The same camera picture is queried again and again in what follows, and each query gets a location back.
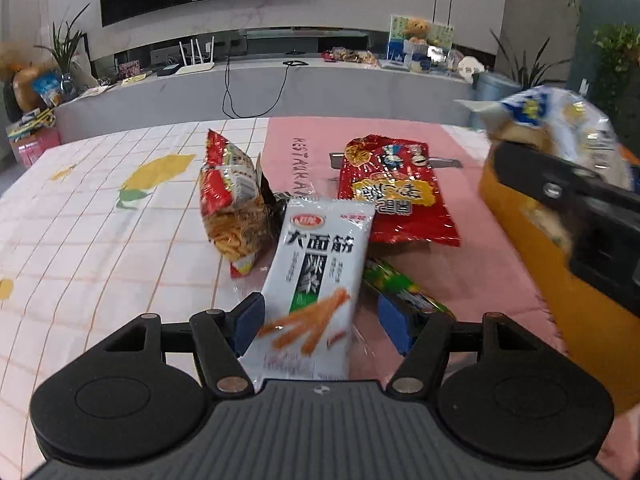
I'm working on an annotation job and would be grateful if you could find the brown bag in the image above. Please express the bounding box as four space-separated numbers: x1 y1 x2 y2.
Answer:
0 42 51 111

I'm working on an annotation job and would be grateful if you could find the red clear noodle snack packet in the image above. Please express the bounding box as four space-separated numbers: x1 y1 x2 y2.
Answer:
199 129 273 280

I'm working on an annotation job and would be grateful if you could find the orange cardboard box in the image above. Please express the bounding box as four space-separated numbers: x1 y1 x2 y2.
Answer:
477 145 640 416

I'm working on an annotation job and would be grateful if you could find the brown teddy bear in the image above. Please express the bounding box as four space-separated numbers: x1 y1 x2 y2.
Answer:
401 18 432 43

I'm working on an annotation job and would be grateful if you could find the red snack bag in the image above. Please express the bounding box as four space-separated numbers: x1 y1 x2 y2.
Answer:
337 134 461 248

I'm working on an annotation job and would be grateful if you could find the grey trash bin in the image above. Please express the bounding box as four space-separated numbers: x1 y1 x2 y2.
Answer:
470 71 523 128

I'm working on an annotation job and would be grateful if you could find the pink placemat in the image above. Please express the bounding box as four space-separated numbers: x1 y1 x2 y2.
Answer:
260 116 640 480

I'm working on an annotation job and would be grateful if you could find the yellow snack packet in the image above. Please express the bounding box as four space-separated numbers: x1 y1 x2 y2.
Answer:
257 152 296 233

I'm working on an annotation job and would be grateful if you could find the long-leaf plant in black pot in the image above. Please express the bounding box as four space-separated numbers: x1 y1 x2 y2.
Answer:
489 29 568 92

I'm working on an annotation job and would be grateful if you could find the printed picture card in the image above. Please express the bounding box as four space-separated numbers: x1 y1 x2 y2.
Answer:
387 14 455 68

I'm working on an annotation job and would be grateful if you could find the white snack packet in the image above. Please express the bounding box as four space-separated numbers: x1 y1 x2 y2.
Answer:
239 197 377 393

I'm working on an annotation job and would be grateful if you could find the green snack packet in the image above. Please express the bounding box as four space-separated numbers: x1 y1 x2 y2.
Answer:
362 257 456 326

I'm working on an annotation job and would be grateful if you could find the white round object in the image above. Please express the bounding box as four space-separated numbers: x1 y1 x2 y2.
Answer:
457 56 485 80

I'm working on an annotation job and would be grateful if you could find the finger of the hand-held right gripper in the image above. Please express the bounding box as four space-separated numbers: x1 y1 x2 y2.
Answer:
492 141 616 211

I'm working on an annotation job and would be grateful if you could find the pink box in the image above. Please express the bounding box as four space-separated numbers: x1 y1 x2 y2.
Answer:
9 127 62 168

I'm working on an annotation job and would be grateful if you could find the green leafy bush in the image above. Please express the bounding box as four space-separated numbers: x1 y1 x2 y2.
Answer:
591 24 640 116

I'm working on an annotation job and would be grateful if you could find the white blue bread packet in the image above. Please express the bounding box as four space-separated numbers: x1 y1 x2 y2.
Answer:
454 85 636 256

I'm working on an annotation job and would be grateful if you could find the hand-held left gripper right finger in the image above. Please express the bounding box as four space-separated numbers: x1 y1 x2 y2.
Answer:
378 294 561 397

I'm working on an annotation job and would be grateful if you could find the pile of small snacks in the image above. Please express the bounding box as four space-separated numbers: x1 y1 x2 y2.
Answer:
320 46 379 66

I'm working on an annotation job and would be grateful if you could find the potted plant in glass vase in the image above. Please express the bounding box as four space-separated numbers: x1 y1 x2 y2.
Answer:
34 4 92 98

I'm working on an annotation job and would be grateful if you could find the white router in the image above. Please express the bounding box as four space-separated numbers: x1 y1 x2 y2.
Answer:
175 36 217 75

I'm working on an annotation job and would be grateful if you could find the black cable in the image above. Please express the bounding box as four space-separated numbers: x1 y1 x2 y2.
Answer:
221 55 308 120

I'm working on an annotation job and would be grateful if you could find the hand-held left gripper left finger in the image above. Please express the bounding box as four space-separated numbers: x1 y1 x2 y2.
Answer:
87 292 265 397

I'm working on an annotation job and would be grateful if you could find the blue snack bag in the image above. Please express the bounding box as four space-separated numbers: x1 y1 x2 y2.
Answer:
32 72 66 107

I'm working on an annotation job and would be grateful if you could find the grey television cabinet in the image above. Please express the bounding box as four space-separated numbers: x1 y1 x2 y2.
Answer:
52 52 476 136

